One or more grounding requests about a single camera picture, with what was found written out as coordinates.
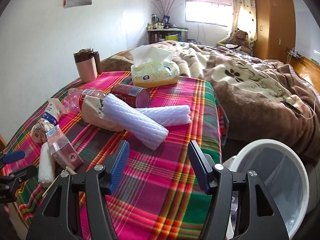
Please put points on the white foam fruit net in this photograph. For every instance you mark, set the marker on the white foam fruit net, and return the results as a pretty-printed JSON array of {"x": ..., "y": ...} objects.
[{"x": 149, "y": 132}]

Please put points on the cluttered corner shelf desk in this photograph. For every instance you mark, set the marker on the cluttered corner shelf desk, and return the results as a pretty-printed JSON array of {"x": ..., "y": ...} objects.
[{"x": 162, "y": 30}]

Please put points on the clear cola plastic bottle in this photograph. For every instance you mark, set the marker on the clear cola plastic bottle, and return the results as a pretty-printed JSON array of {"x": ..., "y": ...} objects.
[{"x": 75, "y": 98}]

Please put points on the wooden headboard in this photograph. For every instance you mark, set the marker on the wooden headboard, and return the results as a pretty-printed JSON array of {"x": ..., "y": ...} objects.
[{"x": 307, "y": 69}]

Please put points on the colourful plaid blanket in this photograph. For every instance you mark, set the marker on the colourful plaid blanket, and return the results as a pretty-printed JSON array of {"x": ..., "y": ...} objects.
[{"x": 159, "y": 197}]

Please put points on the pink red milk carton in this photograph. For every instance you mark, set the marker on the pink red milk carton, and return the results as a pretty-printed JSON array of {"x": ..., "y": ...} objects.
[{"x": 61, "y": 149}]

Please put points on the patterned paper cup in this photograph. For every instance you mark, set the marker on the patterned paper cup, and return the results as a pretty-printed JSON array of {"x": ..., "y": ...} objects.
[{"x": 39, "y": 130}]

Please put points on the smartphone on blanket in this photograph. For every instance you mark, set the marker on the smartphone on blanket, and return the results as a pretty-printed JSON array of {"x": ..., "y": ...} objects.
[{"x": 296, "y": 111}]

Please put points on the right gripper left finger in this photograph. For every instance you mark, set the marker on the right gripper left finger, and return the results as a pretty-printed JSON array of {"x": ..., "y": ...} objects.
[{"x": 59, "y": 214}]

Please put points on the orange wooden wardrobe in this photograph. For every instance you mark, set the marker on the orange wooden wardrobe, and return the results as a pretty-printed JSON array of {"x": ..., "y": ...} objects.
[{"x": 276, "y": 29}]

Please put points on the brown teddy bear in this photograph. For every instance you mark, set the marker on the brown teddy bear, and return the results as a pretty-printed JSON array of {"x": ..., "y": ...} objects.
[{"x": 240, "y": 39}]

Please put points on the yellow tissue pack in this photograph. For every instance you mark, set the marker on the yellow tissue pack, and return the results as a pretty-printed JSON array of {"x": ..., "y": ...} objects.
[{"x": 153, "y": 67}]

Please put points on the red drink can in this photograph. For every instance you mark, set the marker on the red drink can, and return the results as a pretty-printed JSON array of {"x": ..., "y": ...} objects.
[{"x": 136, "y": 97}]

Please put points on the brown cream bed blanket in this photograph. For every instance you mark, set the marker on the brown cream bed blanket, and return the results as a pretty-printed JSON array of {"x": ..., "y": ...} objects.
[{"x": 250, "y": 91}]

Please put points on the dried branches in vase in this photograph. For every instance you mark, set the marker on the dried branches in vase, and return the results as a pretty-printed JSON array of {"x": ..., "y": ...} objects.
[{"x": 165, "y": 8}]

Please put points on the white foam sleeve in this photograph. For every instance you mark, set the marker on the white foam sleeve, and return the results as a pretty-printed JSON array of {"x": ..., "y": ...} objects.
[{"x": 46, "y": 167}]

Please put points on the beige paper bag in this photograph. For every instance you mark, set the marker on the beige paper bag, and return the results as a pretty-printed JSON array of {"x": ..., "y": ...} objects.
[{"x": 92, "y": 114}]

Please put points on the white round trash bin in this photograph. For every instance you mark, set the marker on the white round trash bin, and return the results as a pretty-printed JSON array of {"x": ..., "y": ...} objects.
[{"x": 283, "y": 173}]

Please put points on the pink brown lidded mug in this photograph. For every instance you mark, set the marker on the pink brown lidded mug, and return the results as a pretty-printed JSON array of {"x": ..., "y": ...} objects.
[{"x": 88, "y": 63}]

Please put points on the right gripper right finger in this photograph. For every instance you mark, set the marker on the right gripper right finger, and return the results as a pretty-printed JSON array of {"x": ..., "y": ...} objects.
[{"x": 258, "y": 216}]

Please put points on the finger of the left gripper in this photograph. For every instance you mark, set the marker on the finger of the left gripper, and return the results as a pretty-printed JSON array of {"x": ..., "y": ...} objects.
[
  {"x": 14, "y": 179},
  {"x": 8, "y": 158}
]

